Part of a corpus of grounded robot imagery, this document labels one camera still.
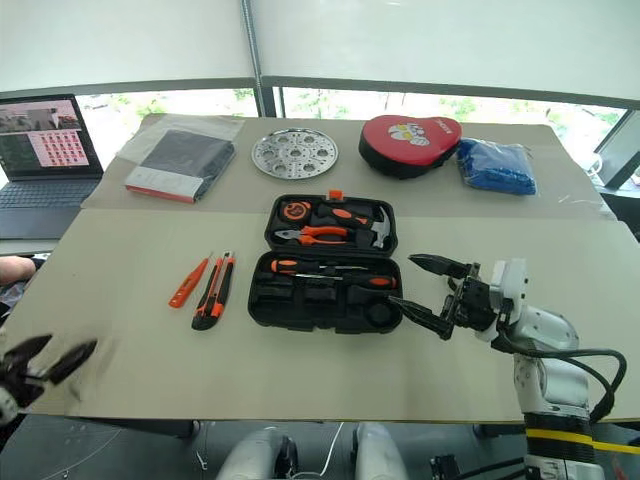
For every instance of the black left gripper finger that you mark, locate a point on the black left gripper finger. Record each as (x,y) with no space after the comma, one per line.
(27,352)
(72,360)

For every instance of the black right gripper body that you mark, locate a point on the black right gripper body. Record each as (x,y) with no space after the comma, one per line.
(472,302)

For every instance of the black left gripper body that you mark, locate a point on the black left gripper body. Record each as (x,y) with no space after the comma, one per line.
(22,385)

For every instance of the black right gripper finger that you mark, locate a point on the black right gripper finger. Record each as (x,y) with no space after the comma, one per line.
(445,267)
(425,315)

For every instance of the black plastic tool case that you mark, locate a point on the black plastic tool case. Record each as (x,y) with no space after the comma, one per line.
(320,315)

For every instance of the orange voltage tester pen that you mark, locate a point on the orange voltage tester pen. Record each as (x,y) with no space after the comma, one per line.
(188,285)

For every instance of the slim orange black utility knife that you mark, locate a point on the slim orange black utility knife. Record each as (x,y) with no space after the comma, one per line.
(212,281)

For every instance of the large orange black utility knife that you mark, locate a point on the large orange black utility knife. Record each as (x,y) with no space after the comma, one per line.
(225,286)

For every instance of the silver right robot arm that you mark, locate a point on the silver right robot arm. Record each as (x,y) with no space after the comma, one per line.
(550,330)

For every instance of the black tape roll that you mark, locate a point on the black tape roll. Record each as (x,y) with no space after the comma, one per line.
(382,315)

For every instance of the orange black screwdriver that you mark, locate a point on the orange black screwdriver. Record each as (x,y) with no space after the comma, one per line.
(286,265)
(380,282)

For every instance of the seated person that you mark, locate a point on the seated person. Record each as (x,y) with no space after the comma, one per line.
(15,270)

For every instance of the blue cloth in clear bag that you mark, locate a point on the blue cloth in clear bag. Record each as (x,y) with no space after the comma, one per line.
(495,167)

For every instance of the black orange claw hammer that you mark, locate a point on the black orange claw hammer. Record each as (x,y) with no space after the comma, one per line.
(345,215)

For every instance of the red heart-shaped pad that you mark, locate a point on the red heart-shaped pad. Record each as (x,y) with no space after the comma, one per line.
(407,145)

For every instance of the silver rounded shell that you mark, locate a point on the silver rounded shell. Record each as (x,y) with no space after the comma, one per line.
(250,455)
(380,452)

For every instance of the black laptop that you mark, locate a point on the black laptop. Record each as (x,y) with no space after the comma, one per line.
(45,200)

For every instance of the small black block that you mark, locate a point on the small black block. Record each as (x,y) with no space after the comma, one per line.
(445,467)

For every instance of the black orange tape measure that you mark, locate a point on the black orange tape measure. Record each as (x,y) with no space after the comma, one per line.
(295,210)

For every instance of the white cup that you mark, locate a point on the white cup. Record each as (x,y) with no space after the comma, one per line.
(595,164)

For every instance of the silver perforated steamer plate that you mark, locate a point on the silver perforated steamer plate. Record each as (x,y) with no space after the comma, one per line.
(295,152)

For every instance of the black fabric in clear bag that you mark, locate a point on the black fabric in clear bag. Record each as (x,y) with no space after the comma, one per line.
(185,155)

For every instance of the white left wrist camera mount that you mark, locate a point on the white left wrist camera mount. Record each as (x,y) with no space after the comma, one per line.
(5,406)

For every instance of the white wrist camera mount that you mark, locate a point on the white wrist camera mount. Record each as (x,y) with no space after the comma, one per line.
(5,406)
(511,280)

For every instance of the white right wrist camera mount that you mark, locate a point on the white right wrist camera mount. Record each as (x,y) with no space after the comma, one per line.
(511,280)

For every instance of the grey window frame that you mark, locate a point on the grey window frame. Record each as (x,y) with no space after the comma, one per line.
(265,82)

